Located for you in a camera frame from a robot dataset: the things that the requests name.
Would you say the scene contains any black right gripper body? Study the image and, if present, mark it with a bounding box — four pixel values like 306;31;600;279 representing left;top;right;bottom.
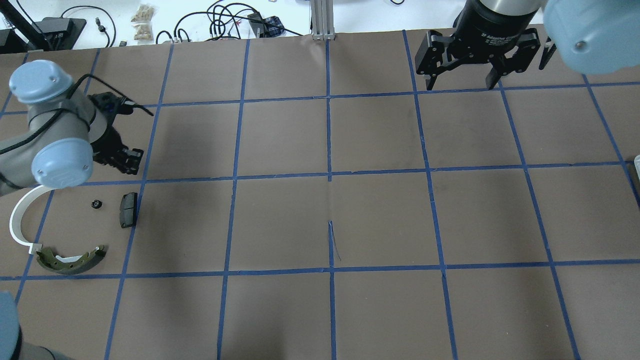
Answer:
414;0;542;75

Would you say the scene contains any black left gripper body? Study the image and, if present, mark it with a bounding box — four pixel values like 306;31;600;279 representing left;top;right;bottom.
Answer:
88;92;146;175

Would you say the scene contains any small black bearing gear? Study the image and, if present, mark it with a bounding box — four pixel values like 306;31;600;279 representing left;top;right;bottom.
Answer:
90;199;103;210

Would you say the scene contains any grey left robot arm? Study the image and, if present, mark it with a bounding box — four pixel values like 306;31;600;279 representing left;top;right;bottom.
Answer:
0;59;144;196

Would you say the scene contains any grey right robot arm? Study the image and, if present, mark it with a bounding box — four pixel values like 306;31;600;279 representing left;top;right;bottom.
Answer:
414;0;640;91

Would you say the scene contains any dark grey brake pad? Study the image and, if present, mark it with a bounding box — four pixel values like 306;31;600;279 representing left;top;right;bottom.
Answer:
119;192;138;229

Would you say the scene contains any white curved plastic clamp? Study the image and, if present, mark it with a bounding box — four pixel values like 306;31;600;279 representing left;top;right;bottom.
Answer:
8;185;51;255

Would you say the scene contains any olive brake shoe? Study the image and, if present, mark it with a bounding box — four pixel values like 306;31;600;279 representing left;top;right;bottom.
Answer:
36;244;108;276

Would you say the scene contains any black power adapter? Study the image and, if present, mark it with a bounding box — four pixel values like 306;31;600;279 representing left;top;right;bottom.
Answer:
34;17;87;51

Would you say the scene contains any bag of wooden pieces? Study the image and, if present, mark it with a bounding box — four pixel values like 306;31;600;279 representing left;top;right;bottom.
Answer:
130;3;156;43

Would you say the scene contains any black braided camera cable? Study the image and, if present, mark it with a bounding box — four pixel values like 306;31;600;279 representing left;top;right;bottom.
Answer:
0;74;156;156

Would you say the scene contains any aluminium frame post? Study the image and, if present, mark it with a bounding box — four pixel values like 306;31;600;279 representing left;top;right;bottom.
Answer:
308;0;336;41

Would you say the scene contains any black cable bundle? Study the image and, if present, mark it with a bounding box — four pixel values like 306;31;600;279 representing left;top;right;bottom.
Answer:
155;1;301;45

